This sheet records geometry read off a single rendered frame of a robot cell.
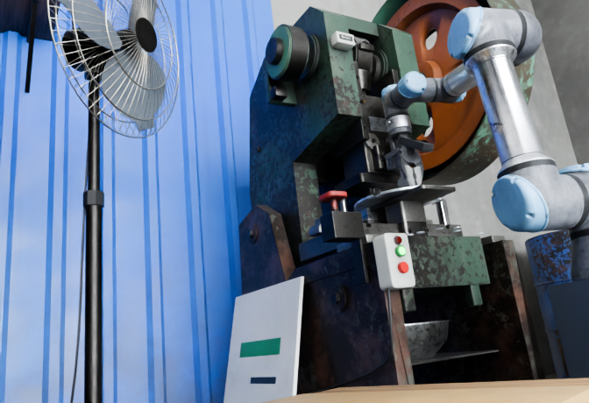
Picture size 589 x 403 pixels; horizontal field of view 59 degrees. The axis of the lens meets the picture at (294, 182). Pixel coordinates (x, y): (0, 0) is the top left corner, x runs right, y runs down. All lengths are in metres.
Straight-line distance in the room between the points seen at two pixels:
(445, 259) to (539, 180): 0.53
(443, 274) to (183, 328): 1.40
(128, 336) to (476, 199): 2.58
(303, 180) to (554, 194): 0.96
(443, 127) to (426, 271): 0.74
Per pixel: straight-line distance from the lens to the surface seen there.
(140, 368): 2.52
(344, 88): 1.71
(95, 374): 1.46
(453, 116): 2.06
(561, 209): 1.15
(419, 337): 1.59
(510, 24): 1.33
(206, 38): 3.16
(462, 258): 1.64
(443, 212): 1.78
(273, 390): 1.70
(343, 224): 1.35
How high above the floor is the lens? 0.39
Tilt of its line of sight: 17 degrees up
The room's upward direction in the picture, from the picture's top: 7 degrees counter-clockwise
